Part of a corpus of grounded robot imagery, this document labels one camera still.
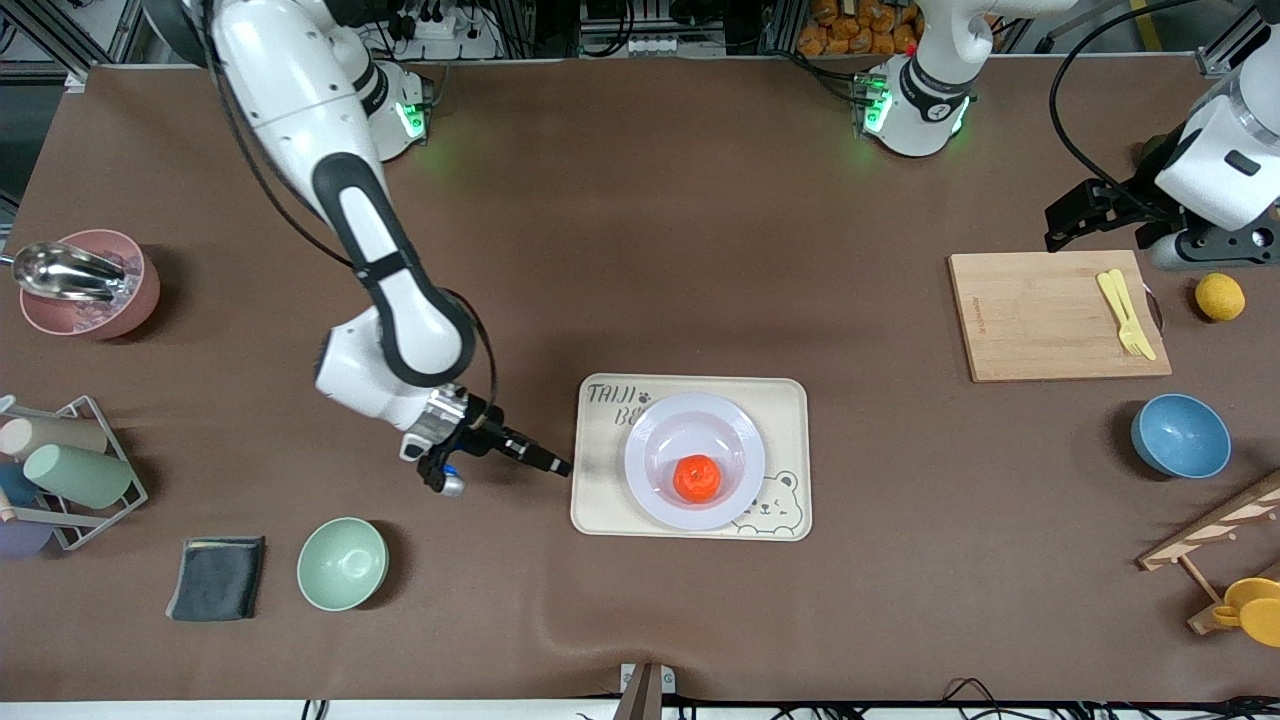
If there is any orange fruit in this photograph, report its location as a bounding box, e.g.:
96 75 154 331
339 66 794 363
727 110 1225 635
673 455 723 503

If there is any white round plate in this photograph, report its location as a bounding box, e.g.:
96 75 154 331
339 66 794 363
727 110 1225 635
624 392 767 531

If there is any yellow plastic fork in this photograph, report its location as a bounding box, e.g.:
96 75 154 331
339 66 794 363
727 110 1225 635
1110 268 1159 362
1097 272 1147 357

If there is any cream bear print tray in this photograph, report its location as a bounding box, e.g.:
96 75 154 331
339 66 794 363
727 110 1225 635
570 374 813 542

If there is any wooden cutting board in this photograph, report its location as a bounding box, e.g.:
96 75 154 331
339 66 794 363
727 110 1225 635
948 250 1173 384

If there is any yellow lemon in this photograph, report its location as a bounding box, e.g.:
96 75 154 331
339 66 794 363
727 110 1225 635
1195 273 1247 322

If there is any mint green bowl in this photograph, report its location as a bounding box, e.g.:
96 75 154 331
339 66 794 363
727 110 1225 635
297 517 389 612

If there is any blue bowl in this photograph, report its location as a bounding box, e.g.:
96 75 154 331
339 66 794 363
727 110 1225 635
1131 393 1232 479

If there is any folded dark grey cloth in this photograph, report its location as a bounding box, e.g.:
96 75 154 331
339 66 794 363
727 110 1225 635
166 536 267 623

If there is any wooden drying rack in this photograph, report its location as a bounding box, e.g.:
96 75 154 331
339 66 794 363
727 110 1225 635
1137 470 1280 636

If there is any white power strip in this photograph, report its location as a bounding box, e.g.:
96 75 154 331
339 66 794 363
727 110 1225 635
583 33 673 57
395 0 501 61

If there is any green plastic cup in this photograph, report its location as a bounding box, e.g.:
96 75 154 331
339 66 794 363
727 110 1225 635
22 443 135 510

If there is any pink bowl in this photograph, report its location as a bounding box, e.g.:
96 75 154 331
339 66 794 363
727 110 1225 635
19 229 161 340

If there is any beige plastic cup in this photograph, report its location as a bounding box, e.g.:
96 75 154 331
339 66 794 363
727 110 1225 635
0 415 109 461

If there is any yellow plastic cup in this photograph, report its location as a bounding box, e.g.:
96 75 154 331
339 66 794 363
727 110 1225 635
1224 577 1280 649

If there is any shiny metal scoop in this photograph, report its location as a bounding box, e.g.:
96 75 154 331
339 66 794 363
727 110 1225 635
0 241 129 301

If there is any blue plastic cup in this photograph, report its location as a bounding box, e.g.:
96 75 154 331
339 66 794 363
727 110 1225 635
0 462 41 508

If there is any purple plastic cup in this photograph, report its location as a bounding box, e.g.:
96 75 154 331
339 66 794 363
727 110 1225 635
0 518 56 559

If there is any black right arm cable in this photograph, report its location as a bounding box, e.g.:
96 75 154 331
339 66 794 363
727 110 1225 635
440 290 498 411

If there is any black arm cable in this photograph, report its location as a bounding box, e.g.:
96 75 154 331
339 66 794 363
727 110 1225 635
1048 0 1201 191
440 290 498 411

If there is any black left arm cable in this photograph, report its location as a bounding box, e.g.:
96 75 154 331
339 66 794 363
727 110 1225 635
1048 0 1201 191

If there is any metal camera mount clamp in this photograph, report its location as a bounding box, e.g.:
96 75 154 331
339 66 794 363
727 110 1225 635
612 662 677 720

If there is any white wire cup rack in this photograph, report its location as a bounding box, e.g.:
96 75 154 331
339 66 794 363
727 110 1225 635
0 395 149 552

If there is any aluminium frame profile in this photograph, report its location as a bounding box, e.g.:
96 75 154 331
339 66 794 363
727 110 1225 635
15 0 96 81

